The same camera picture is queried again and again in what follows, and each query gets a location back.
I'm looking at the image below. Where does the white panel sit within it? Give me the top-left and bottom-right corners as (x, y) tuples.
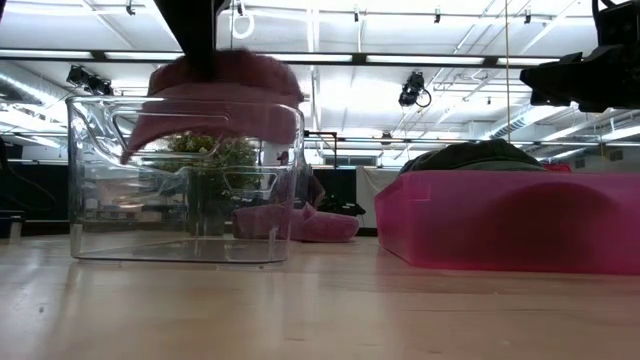
(355, 166), (401, 230)

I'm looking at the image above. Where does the white cable loop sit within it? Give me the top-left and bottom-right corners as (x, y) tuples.
(230, 10), (256, 41)

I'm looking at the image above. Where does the black bag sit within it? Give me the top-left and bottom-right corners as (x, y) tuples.
(319, 196), (367, 218)

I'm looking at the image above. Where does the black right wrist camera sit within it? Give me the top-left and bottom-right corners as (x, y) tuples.
(592, 0), (640, 49)

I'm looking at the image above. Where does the translucent red plastic bin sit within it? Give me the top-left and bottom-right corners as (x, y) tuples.
(373, 168), (640, 277)

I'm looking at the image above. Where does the black ceiling spotlight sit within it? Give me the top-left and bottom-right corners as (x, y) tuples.
(85, 74), (115, 97)
(66, 64), (92, 87)

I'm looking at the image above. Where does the black metal stand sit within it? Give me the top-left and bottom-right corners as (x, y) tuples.
(303, 129), (340, 164)

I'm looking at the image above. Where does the black overhead camera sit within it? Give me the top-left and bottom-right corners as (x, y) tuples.
(398, 70), (433, 109)

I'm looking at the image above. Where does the maroon cap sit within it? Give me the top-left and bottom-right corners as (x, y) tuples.
(232, 202), (361, 245)
(119, 48), (306, 166)

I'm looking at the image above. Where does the black overhead frame beam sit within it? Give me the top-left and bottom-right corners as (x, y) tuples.
(0, 47), (562, 66)

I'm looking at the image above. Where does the clear plastic bin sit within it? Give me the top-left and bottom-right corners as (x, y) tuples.
(65, 94), (306, 266)

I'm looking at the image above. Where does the small green potted plant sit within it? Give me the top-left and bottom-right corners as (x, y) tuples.
(164, 132), (264, 237)

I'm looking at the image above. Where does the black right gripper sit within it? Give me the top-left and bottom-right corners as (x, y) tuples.
(518, 43), (640, 114)

